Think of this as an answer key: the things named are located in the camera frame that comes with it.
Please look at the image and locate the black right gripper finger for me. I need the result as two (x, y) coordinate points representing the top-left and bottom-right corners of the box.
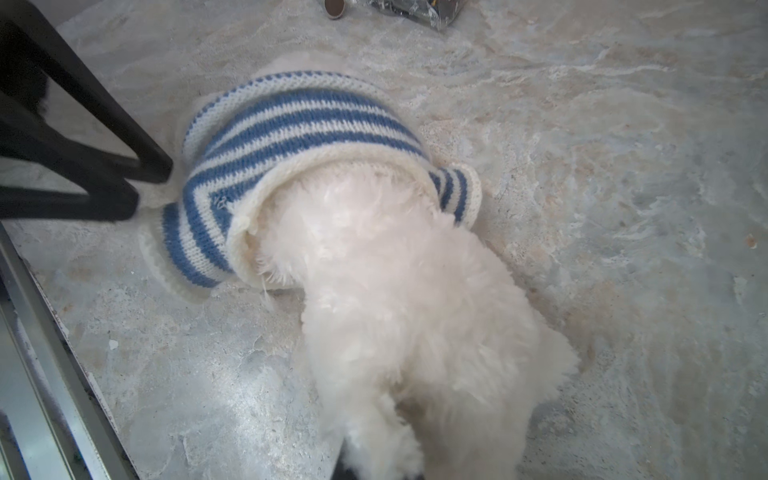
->
(330, 447), (358, 480)

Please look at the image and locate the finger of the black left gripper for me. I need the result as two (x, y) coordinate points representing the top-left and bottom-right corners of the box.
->
(1, 1), (173, 183)
(1, 94), (139, 221)

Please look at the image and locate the white fluffy teddy bear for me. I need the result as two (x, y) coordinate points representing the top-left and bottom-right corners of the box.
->
(134, 50), (582, 480)

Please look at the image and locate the blue white striped knit sweater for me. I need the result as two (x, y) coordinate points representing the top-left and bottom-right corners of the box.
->
(139, 70), (482, 303)

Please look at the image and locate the small silver metal cylinder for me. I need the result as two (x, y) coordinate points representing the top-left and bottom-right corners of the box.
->
(319, 0), (346, 20)

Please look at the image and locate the bag of colourful small parts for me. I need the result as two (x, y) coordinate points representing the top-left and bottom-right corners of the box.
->
(363, 0), (467, 31)

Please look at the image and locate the aluminium front mounting rail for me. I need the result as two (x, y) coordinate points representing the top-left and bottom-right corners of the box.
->
(1, 232), (138, 479)

